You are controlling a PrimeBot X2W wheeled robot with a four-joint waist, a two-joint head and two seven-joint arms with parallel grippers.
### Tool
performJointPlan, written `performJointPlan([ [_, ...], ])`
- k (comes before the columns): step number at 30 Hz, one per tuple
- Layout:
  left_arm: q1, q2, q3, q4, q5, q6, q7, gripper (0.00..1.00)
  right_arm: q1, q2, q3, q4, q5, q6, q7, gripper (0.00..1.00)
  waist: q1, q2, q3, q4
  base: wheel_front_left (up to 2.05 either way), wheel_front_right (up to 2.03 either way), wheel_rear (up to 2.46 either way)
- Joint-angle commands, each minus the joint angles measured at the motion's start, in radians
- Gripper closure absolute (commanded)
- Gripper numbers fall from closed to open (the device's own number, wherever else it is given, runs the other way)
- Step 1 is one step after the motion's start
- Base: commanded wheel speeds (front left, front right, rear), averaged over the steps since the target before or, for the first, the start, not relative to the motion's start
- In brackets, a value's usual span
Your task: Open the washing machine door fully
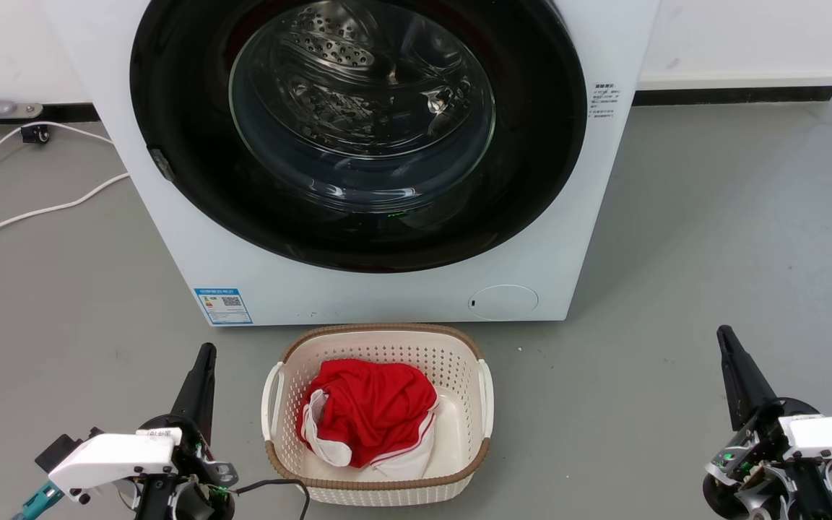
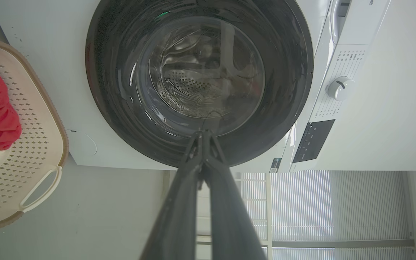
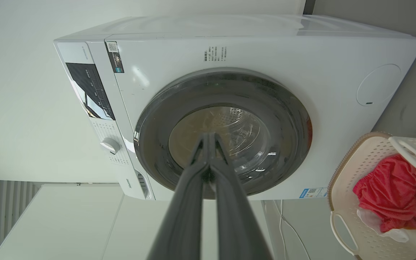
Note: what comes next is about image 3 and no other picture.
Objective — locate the blue energy label sticker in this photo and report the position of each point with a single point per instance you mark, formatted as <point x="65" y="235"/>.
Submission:
<point x="312" y="193"/>

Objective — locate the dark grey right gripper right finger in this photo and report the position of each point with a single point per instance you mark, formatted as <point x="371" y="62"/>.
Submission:
<point x="237" y="224"/>

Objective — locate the round white filter cover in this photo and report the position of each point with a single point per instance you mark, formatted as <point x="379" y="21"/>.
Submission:
<point x="378" y="85"/>

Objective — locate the red garment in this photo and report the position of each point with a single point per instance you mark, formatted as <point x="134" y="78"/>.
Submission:
<point x="395" y="191"/>

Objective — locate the black QR code sticker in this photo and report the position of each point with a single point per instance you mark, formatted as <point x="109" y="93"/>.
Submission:
<point x="115" y="57"/>

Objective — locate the white detergent drawer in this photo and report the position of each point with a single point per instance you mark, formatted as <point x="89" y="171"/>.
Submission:
<point x="135" y="186"/>

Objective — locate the white cabinet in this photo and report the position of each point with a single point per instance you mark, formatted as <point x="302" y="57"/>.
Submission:
<point x="67" y="224"/>

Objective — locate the cream perforated laundry basket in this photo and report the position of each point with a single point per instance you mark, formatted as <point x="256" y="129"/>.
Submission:
<point x="359" y="159"/>

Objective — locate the black glossy display panel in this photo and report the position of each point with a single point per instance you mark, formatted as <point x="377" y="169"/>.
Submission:
<point x="89" y="90"/>

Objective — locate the dark round glass washer door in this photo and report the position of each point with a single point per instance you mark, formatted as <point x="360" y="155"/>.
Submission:
<point x="276" y="108"/>

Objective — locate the white front-load washing machine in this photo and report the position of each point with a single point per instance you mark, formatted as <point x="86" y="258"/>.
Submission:
<point x="302" y="54"/>

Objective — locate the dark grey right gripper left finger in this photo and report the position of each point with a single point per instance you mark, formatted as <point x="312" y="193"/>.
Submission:
<point x="182" y="216"/>

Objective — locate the white round control knob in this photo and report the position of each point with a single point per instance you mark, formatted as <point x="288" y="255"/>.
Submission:
<point x="110" y="145"/>

